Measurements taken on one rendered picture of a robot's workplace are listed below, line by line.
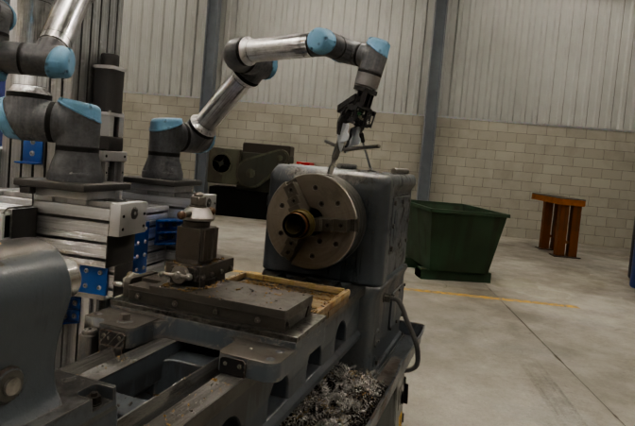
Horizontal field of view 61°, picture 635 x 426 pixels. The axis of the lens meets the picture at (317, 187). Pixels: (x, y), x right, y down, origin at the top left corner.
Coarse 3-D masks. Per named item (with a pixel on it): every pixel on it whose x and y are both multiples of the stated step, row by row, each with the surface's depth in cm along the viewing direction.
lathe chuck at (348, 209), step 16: (304, 176) 176; (320, 176) 174; (304, 192) 176; (320, 192) 174; (336, 192) 173; (352, 192) 178; (272, 208) 180; (288, 208) 178; (320, 208) 175; (336, 208) 173; (352, 208) 171; (272, 224) 180; (272, 240) 181; (320, 240) 175; (336, 240) 173; (352, 240) 171; (304, 256) 177; (320, 256) 175; (336, 256) 173
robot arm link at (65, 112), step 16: (48, 112) 149; (64, 112) 150; (80, 112) 150; (96, 112) 154; (48, 128) 149; (64, 128) 150; (80, 128) 151; (96, 128) 154; (64, 144) 150; (80, 144) 151; (96, 144) 155
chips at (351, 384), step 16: (336, 368) 184; (320, 384) 170; (336, 384) 167; (352, 384) 167; (368, 384) 177; (384, 384) 180; (304, 400) 162; (320, 400) 154; (336, 400) 164; (352, 400) 153; (368, 400) 162; (288, 416) 152; (304, 416) 152; (320, 416) 146; (336, 416) 147; (352, 416) 150; (368, 416) 156
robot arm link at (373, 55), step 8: (368, 40) 167; (376, 40) 164; (384, 40) 165; (360, 48) 167; (368, 48) 166; (376, 48) 164; (384, 48) 165; (360, 56) 167; (368, 56) 165; (376, 56) 164; (384, 56) 165; (360, 64) 168; (368, 64) 165; (376, 64) 165; (384, 64) 167; (368, 72) 165; (376, 72) 166
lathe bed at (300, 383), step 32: (352, 288) 181; (352, 320) 180; (96, 352) 107; (128, 352) 108; (160, 352) 112; (192, 352) 119; (320, 352) 150; (128, 384) 103; (160, 384) 113; (192, 384) 99; (224, 384) 97; (256, 384) 111; (288, 384) 128; (128, 416) 84; (160, 416) 84; (192, 416) 85; (224, 416) 98; (256, 416) 112
